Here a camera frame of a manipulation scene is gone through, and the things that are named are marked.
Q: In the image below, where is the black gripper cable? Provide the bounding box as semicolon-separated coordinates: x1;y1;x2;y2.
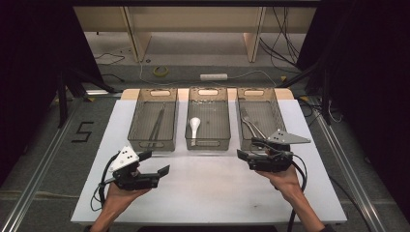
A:
90;153;120;213
286;154;309;232

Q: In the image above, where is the metal fork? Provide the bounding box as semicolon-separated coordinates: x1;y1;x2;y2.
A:
243;115;268;140
240;107;260;139

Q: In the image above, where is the black metal stand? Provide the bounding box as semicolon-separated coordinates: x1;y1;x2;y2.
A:
277;61;334;126
56;69;118;129

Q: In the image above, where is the person's right hand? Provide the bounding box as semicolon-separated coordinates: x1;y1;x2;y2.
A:
255;165;303;200

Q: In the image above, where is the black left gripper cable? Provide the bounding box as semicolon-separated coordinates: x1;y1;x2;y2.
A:
90;153;120;213

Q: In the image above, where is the thin black floor cable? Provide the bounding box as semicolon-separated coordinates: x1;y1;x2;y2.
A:
95;52;126;66

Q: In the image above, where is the metal floor rail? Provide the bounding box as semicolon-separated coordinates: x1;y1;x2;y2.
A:
0;96;85;232
308;96;386;232

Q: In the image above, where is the white power strip cable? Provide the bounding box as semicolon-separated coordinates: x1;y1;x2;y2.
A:
138;59;278;88

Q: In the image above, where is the white ceramic spoon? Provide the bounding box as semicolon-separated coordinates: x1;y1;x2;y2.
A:
189;117;202;147

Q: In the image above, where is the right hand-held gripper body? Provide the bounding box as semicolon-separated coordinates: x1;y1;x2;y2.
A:
247;129;312;173

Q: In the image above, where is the metal chopstick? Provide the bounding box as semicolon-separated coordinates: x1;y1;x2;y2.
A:
154;106;167;142
149;102;166;142

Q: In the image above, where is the thick black floor cable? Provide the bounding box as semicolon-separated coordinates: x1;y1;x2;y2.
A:
328;175;372;232

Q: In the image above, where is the transparent grey plastic bin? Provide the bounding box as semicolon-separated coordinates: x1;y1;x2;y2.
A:
184;86;232;152
127;87;179;153
236;86;289;152

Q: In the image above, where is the person's left hand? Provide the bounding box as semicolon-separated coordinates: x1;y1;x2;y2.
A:
104;182;152;215

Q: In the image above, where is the beige wooden shelf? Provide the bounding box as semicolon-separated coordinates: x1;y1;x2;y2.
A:
74;6;317;64

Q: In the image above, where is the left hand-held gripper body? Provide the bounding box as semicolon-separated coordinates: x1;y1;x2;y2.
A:
108;145;161;191

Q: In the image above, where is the bundle of black cables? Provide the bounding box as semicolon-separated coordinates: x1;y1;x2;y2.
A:
259;7;301;71

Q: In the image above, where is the white power strip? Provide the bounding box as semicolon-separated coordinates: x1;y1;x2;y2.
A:
199;72;229;82

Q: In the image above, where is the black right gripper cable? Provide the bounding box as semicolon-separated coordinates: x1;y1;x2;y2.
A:
286;154;309;232

